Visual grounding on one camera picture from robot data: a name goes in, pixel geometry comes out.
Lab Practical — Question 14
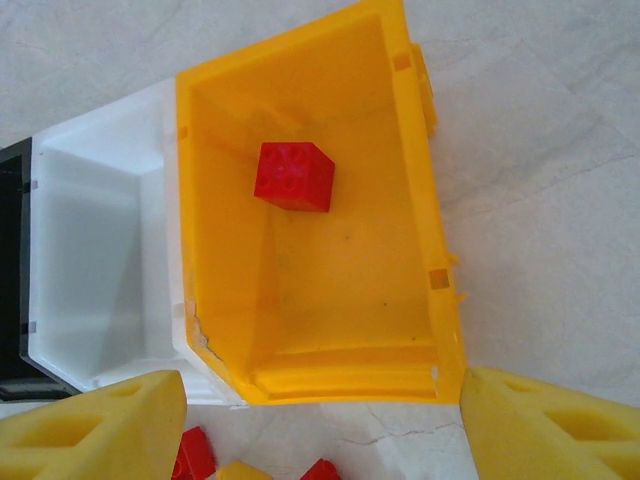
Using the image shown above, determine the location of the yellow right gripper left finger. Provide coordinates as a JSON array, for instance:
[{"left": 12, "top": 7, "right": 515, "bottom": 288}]
[{"left": 0, "top": 369, "right": 189, "bottom": 480}]

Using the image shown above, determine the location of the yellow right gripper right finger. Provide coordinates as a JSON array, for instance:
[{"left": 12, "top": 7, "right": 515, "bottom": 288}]
[{"left": 458, "top": 366, "right": 640, "bottom": 480}]

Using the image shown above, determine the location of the red lego brick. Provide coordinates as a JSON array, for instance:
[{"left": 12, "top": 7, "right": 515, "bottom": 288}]
[
  {"left": 298, "top": 458, "right": 344, "bottom": 480},
  {"left": 253, "top": 141, "right": 335, "bottom": 214},
  {"left": 170, "top": 425, "right": 217, "bottom": 480}
]

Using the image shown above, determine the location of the yellow lego brick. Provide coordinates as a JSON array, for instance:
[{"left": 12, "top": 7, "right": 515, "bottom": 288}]
[{"left": 214, "top": 459, "right": 274, "bottom": 480}]

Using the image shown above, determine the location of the white plastic bin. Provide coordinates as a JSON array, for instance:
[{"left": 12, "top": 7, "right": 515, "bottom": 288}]
[{"left": 27, "top": 82, "right": 249, "bottom": 407}]

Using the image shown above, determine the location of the yellow plastic bin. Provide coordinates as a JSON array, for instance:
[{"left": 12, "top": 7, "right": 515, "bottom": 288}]
[{"left": 173, "top": 0, "right": 469, "bottom": 406}]

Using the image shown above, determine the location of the black plastic bin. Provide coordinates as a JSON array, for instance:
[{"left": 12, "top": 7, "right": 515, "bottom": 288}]
[{"left": 0, "top": 137, "right": 81, "bottom": 401}]

